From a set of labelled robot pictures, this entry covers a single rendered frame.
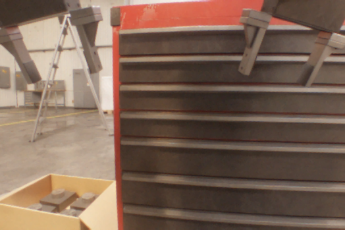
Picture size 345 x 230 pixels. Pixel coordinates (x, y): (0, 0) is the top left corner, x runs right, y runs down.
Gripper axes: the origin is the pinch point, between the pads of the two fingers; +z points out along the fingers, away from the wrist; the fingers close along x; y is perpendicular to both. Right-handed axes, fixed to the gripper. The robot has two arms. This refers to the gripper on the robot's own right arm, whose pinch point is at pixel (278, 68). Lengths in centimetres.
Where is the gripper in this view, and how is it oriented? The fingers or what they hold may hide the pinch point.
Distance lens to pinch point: 40.7
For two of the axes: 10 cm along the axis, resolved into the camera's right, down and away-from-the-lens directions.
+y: 0.8, 4.9, -8.7
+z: -1.9, 8.6, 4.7
